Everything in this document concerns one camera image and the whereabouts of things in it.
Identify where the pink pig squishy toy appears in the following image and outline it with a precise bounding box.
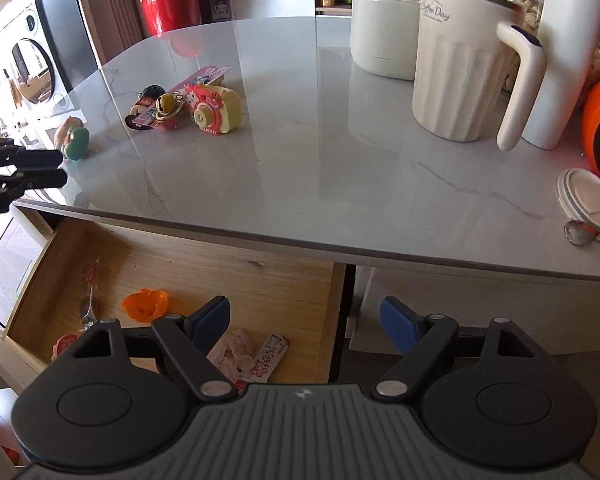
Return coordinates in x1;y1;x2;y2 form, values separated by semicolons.
54;116;84;151

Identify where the white washing machine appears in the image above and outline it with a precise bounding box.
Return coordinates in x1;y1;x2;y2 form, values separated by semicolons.
0;0;76;132

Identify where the gold bell keychain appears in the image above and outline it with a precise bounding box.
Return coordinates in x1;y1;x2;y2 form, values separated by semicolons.
155;92;184;122

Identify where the yellow pink toy camera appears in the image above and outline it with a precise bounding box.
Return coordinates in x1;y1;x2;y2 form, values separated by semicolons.
184;82;242;136

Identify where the cream ribbed mug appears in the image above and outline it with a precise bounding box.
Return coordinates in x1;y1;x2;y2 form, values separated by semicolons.
412;0;546;152

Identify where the pink packaged card toy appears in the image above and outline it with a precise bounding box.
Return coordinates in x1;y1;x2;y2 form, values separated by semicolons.
124;66;232;131

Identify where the white oval tissue box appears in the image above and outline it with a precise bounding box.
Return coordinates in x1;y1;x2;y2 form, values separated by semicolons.
350;0;420;81

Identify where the white marble-top cabinet table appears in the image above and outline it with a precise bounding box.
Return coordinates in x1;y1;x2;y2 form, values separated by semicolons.
24;18;600;354

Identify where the orange pumpkin half shell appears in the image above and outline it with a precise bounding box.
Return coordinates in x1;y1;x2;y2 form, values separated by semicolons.
122;288;169;323

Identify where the teal squishy toy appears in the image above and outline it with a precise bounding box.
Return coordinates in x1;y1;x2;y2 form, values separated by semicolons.
61;127;90;162

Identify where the black haired doll figure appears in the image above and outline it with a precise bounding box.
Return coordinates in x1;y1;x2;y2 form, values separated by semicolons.
124;84;166;131

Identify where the white tall thermos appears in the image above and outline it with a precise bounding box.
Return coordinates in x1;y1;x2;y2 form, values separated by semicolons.
522;0;600;150

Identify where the wooden drawer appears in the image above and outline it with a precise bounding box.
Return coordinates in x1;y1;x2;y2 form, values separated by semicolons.
5;219;346;384

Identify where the white round mug lid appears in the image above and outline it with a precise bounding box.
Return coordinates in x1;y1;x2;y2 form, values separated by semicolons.
556;168;600;232

